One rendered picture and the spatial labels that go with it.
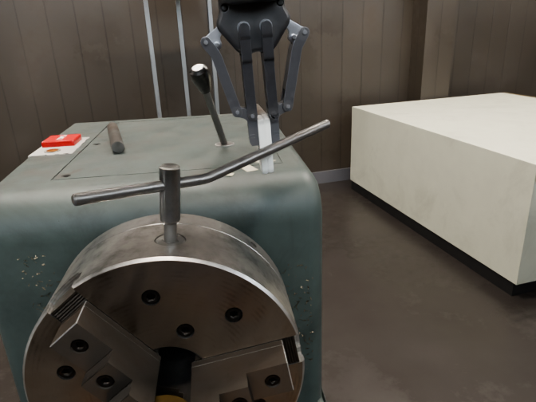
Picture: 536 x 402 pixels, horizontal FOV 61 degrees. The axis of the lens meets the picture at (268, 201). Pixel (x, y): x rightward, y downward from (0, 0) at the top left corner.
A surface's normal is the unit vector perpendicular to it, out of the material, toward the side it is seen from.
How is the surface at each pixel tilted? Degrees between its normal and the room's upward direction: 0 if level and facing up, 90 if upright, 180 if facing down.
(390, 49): 90
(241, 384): 9
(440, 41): 90
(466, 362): 0
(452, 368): 0
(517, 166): 90
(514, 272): 90
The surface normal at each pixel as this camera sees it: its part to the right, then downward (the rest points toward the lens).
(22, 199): 0.03, -0.65
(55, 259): 0.12, 0.35
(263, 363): -0.20, -0.91
